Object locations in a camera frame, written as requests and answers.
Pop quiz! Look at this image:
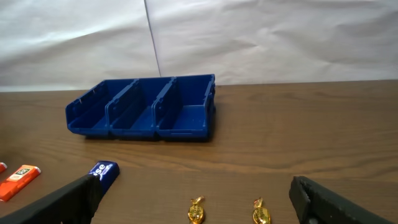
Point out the blue tray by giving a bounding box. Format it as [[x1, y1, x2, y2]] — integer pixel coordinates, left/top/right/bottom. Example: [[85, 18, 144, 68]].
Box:
[[65, 73, 216, 141]]

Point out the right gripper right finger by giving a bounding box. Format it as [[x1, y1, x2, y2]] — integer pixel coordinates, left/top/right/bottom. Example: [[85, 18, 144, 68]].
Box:
[[289, 175, 396, 224]]

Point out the blue candy pack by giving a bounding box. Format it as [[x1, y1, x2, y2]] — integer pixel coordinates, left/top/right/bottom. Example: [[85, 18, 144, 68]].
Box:
[[88, 160, 121, 195]]

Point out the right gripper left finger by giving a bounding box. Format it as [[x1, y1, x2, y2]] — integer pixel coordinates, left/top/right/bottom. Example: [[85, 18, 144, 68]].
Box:
[[0, 174, 103, 224]]

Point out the gold candy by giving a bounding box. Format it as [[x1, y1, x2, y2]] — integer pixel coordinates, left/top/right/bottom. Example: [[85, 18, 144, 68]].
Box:
[[252, 197, 272, 224], [187, 195, 206, 224]]

